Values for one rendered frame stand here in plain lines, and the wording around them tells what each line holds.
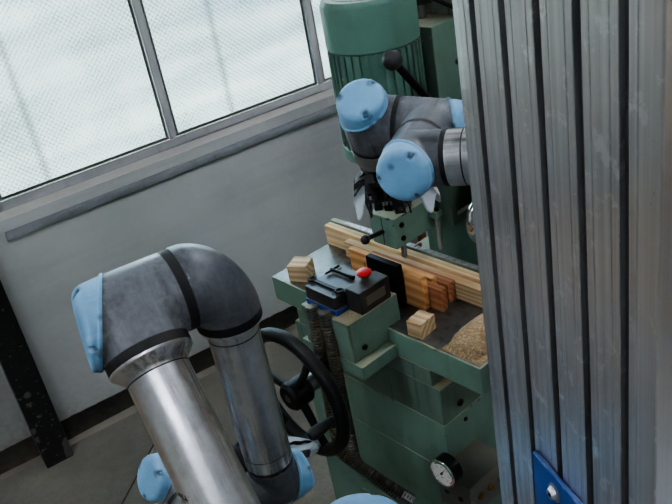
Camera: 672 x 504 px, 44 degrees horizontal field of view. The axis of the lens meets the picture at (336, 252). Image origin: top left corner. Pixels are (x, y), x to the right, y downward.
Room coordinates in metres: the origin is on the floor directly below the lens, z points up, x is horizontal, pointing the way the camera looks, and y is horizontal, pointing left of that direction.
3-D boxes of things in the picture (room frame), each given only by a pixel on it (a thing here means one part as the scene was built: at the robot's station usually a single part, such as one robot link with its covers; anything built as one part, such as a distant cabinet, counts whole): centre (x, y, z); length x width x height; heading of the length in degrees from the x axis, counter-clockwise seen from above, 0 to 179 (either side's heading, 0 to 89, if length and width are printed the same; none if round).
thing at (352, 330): (1.40, -0.01, 0.92); 0.15 x 0.13 x 0.09; 38
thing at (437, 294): (1.47, -0.13, 0.93); 0.22 x 0.02 x 0.05; 38
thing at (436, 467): (1.20, -0.13, 0.65); 0.06 x 0.04 x 0.08; 38
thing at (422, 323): (1.33, -0.13, 0.92); 0.04 x 0.04 x 0.03; 43
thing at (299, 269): (1.63, 0.08, 0.92); 0.05 x 0.04 x 0.04; 154
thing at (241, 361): (1.01, 0.17, 1.09); 0.12 x 0.11 x 0.49; 26
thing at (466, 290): (1.45, -0.21, 0.92); 0.60 x 0.02 x 0.04; 38
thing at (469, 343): (1.27, -0.24, 0.92); 0.14 x 0.09 x 0.04; 128
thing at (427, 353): (1.45, -0.07, 0.87); 0.61 x 0.30 x 0.06; 38
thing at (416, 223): (1.55, -0.16, 1.03); 0.14 x 0.07 x 0.09; 128
